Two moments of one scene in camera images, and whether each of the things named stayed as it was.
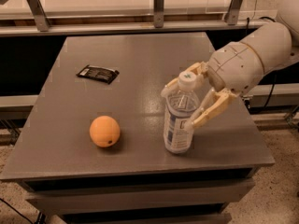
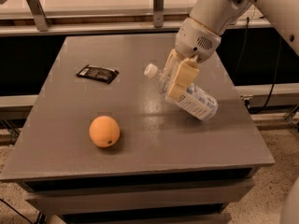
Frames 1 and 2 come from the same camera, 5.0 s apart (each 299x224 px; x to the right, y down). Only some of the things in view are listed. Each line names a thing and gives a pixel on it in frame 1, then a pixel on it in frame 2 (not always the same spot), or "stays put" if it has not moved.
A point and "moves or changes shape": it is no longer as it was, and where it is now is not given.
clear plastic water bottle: x=179 y=111 moves or changes shape
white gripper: x=234 y=69 -> x=195 y=41
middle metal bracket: x=158 y=6 stays put
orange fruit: x=105 y=132 stays put
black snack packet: x=104 y=75 stays put
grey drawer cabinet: x=92 y=148 stays put
